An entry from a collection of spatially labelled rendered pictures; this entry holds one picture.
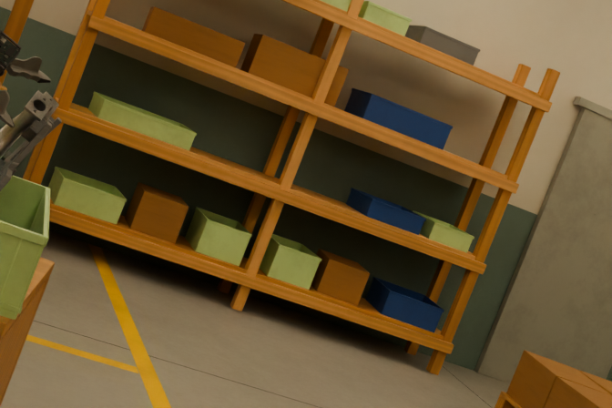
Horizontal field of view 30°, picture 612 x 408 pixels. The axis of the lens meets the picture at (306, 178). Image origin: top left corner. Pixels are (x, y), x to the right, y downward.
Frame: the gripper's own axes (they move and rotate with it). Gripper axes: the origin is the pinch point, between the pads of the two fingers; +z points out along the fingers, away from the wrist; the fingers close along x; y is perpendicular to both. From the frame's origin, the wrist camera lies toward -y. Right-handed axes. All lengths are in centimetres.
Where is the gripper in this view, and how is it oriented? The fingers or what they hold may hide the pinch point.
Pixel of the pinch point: (31, 106)
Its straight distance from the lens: 229.0
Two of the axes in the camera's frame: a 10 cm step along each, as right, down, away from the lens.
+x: 3.0, -6.4, 7.1
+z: 7.2, 6.4, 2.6
